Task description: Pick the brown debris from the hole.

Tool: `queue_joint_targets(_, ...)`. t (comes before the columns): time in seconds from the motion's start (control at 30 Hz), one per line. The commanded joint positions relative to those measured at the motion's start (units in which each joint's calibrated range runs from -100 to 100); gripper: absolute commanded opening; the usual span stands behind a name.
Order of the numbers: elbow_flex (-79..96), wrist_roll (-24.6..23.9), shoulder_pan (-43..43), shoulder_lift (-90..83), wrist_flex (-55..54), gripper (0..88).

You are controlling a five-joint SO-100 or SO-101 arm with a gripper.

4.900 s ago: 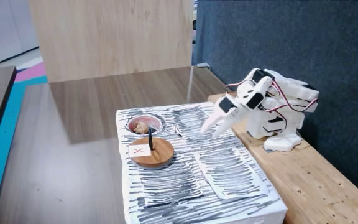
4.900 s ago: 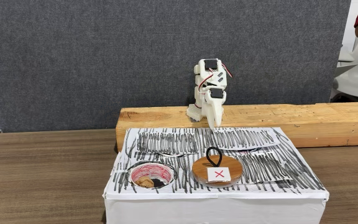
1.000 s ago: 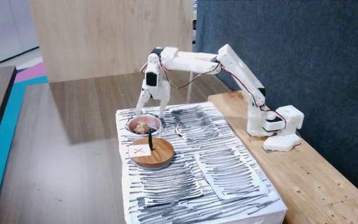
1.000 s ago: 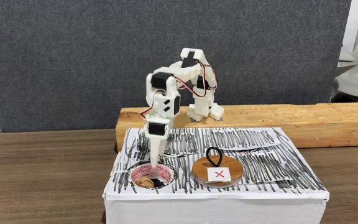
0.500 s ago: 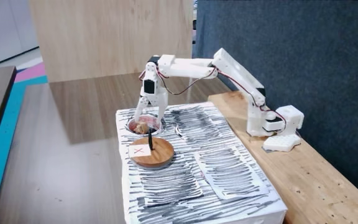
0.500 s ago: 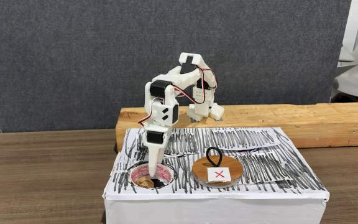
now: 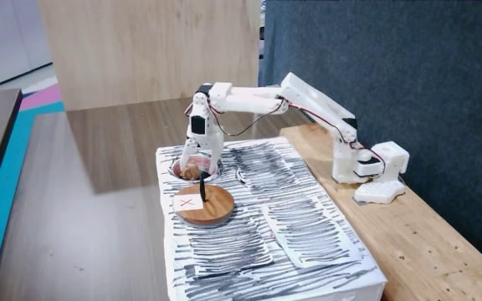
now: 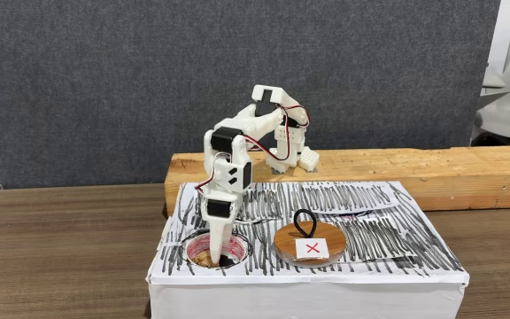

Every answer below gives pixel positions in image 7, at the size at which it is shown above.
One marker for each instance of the brown debris clump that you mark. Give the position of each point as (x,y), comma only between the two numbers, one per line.
(191,171)

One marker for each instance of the black peg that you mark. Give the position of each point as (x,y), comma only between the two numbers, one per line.
(202,188)

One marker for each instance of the round wooden disc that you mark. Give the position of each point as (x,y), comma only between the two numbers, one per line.
(218,207)

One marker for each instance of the white card with red cross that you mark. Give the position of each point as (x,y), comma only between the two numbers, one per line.
(187,203)

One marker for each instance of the narrow scribbled paper sheet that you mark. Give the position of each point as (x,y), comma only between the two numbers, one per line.
(224,246)

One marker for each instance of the light wooden panel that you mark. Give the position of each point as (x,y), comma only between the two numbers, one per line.
(140,50)

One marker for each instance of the box covered in scribbled paper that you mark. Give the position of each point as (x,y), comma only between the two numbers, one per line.
(224,276)

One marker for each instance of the wide scribbled paper sheet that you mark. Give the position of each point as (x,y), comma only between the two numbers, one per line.
(312,234)

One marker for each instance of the dark blue fabric partition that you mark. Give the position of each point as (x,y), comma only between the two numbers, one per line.
(391,42)

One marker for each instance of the light wooden plank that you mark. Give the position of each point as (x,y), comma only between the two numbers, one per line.
(412,251)

